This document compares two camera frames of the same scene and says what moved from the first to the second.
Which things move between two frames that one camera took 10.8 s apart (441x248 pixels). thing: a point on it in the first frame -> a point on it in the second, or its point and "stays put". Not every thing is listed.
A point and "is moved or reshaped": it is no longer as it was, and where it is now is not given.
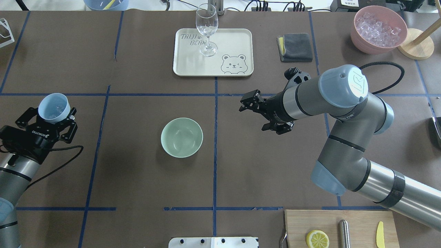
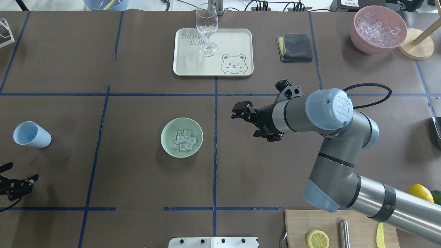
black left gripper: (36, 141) -> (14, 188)
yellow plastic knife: (379, 236) stays put
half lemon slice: (317, 239) stays put
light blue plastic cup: (53, 107) is moved or reshaped
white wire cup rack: (4, 22) stays put
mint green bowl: (182, 137) stays put
